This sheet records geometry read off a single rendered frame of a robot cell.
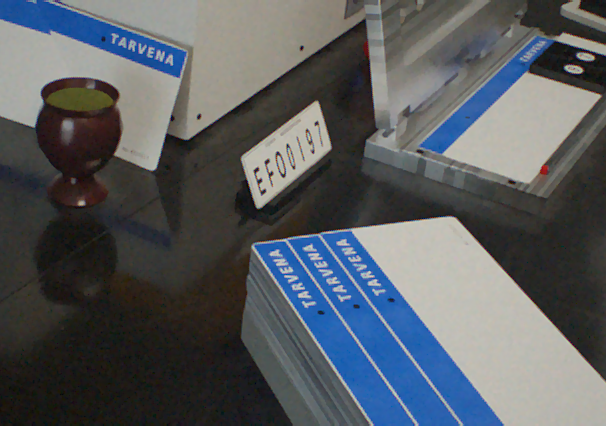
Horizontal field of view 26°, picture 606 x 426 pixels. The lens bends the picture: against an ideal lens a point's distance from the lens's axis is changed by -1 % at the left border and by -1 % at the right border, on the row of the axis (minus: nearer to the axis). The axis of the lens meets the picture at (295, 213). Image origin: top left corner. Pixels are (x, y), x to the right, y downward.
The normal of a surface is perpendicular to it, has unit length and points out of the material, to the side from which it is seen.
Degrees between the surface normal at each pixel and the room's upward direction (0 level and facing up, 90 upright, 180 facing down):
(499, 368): 0
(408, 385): 0
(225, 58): 90
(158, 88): 69
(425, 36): 76
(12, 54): 63
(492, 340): 0
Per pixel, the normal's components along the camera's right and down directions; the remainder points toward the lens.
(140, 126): -0.46, 0.05
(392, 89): 0.88, 0.11
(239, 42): 0.88, 0.32
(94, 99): 0.11, -0.86
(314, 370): -0.92, 0.11
